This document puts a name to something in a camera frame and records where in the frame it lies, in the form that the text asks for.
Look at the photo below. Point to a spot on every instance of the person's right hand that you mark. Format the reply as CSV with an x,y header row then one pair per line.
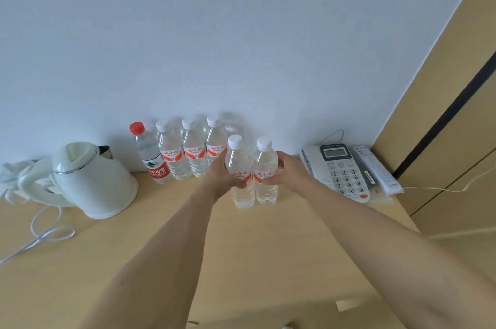
x,y
294,174

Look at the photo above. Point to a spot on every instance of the person's left hand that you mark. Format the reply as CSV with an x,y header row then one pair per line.
x,y
217,179

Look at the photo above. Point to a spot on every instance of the white cap water bottle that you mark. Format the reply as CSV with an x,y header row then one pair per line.
x,y
215,143
193,150
265,162
238,162
172,154

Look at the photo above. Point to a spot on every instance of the red cap water bottle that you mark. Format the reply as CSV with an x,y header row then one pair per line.
x,y
153,158

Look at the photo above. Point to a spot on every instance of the person's left forearm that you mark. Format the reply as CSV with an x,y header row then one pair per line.
x,y
155,263

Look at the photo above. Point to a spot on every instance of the person's right forearm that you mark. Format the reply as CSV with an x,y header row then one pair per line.
x,y
387,255

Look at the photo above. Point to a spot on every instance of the white telephone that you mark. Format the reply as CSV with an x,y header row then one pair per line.
x,y
341,170

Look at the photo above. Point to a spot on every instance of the wooden table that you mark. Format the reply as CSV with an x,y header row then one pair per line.
x,y
263,247

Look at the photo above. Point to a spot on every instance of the bagged remote control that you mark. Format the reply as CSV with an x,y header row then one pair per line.
x,y
377,170

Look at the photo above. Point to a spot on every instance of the white electric kettle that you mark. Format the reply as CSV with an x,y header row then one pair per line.
x,y
97,185

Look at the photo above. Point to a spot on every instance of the white lidded mug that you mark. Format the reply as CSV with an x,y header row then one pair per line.
x,y
15,170

